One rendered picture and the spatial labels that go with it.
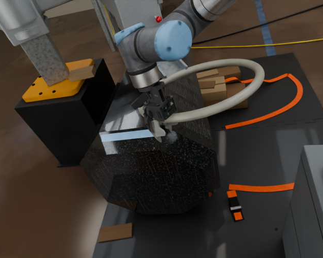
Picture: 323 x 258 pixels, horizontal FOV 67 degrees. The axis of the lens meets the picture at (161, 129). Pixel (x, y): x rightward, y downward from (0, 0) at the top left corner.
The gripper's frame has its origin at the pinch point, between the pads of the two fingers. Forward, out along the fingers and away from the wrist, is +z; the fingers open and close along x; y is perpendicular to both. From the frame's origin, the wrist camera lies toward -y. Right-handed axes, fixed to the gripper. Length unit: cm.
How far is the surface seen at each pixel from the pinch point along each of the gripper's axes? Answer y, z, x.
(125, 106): -53, 7, 24
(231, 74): -75, 58, 174
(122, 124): -44.7, 9.8, 11.6
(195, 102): -34, 23, 59
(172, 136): -21.4, 20.6, 21.2
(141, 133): -32.5, 14.6, 12.5
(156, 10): -39, -34, 56
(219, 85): -67, 51, 136
